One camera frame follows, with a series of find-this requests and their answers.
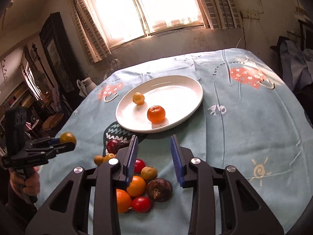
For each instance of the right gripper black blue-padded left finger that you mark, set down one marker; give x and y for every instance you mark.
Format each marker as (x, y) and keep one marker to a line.
(66, 210)

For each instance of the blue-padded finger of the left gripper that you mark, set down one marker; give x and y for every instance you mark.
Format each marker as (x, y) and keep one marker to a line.
(42, 142)

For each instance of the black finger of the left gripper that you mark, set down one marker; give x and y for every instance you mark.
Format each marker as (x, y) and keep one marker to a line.
(52, 150)

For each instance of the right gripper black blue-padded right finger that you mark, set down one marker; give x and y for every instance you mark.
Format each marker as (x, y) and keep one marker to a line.
(243, 211)

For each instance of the small yellow-green lime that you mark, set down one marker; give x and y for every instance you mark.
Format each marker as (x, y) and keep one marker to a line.
(67, 137)

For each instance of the large textured orange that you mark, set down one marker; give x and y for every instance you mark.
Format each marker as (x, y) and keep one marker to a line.
(123, 201)

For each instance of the dark brown passion fruit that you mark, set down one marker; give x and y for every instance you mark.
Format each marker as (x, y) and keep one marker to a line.
(159, 190)

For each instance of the person's left hand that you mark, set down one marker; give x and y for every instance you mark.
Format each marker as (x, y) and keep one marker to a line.
(31, 186)

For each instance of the small greenish-yellow lime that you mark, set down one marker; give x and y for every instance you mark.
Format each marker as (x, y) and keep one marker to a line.
(98, 159)

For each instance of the yellow-orange citrus fruit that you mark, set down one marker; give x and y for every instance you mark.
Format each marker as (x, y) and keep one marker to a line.
(108, 157)

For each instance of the dark red plum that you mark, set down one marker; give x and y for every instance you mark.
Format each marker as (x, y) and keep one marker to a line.
(112, 146)

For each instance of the white ceramic jug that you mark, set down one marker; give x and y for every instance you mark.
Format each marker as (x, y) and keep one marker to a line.
(85, 86)

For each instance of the wrinkled dark passion fruit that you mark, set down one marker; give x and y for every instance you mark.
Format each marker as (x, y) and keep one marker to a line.
(122, 144)

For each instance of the smooth orange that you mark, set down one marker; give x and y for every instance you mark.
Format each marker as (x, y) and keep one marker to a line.
(137, 187)

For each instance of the red tomato near gripper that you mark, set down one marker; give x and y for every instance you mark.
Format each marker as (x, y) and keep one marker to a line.
(141, 204)

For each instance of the red cherry tomato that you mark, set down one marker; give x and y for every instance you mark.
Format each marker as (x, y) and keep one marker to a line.
(139, 165)

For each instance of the small yellow-brown lime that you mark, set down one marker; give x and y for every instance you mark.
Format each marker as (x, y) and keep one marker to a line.
(149, 173)

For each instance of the light blue patterned tablecloth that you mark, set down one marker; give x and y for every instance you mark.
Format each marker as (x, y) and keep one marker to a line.
(249, 118)

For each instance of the small yellow fruit on plate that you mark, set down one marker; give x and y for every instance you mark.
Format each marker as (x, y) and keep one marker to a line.
(138, 98)

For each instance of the left checkered curtain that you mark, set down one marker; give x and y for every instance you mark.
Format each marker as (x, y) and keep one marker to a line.
(91, 40)

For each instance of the checkered curtain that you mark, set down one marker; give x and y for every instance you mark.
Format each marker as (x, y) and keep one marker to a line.
(91, 40)
(220, 14)

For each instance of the orange tangerine on plate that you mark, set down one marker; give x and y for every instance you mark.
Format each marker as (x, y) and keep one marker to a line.
(156, 114)

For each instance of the white oval plate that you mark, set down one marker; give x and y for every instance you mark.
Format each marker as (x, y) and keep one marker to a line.
(179, 95)

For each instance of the bright window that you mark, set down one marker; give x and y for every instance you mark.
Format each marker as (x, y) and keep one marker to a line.
(121, 21)

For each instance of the pile of grey clothes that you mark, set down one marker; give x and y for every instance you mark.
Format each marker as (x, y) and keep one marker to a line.
(294, 66)

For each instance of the right checkered curtain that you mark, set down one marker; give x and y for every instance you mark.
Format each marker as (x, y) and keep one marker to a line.
(220, 14)

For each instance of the dark framed wall picture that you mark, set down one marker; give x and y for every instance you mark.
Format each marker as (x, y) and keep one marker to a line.
(59, 54)

